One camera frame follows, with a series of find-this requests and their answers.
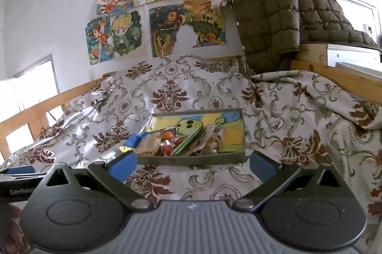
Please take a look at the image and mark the red striped clear packet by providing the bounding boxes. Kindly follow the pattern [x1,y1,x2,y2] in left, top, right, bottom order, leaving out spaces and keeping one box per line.
[160,143,174,157]

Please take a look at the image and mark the white packet with barcode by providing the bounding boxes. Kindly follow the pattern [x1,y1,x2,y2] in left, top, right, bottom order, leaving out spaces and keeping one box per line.
[191,122,228,155]

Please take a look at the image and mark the wooden bed rail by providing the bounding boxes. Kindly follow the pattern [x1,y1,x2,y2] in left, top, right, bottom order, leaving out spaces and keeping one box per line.
[0,71,117,153]

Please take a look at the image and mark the wooden bed frame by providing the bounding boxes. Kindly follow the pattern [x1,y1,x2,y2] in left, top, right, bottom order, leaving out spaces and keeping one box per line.
[290,43,382,103]

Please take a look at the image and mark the green white sausage stick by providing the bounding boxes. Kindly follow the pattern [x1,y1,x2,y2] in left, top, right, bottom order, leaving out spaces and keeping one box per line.
[171,125,205,157]

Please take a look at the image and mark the clear rice cake packet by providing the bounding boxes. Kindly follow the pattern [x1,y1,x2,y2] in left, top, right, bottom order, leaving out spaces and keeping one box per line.
[137,132,164,157]

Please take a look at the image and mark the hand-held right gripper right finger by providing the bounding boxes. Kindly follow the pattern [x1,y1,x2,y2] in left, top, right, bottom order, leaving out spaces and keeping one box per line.
[233,150,349,211]

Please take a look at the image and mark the olive quilted jacket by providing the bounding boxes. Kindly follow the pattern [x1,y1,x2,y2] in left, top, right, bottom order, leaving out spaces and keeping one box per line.
[232,0,378,73]

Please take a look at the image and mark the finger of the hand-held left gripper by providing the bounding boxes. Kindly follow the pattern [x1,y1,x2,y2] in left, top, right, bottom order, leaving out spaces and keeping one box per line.
[0,164,50,182]

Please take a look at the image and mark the painted paper sheet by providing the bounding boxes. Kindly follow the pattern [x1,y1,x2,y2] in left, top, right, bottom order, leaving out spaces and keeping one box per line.
[119,111,243,153]

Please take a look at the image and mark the green tray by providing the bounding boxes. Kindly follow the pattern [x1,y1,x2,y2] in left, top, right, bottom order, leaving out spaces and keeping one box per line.
[136,108,246,167]

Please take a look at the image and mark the torn wall poster orange landscape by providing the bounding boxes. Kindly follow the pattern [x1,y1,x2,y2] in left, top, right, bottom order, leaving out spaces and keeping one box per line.
[183,0,228,49]

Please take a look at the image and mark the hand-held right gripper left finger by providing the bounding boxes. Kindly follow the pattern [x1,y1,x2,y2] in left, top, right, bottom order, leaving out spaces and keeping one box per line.
[37,150,153,211]

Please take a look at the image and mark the person's left hand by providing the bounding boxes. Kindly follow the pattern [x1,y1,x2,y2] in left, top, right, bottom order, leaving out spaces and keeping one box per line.
[0,203,29,254]

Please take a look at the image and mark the wall poster dark swirls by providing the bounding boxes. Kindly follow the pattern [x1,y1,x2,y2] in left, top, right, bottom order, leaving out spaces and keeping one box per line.
[148,3,187,58]

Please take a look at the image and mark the window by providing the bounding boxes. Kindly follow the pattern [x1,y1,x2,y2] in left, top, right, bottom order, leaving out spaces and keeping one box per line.
[0,54,62,151]

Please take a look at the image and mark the wall poster blond figure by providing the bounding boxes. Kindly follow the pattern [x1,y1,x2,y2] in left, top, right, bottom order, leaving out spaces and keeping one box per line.
[110,10,143,57]

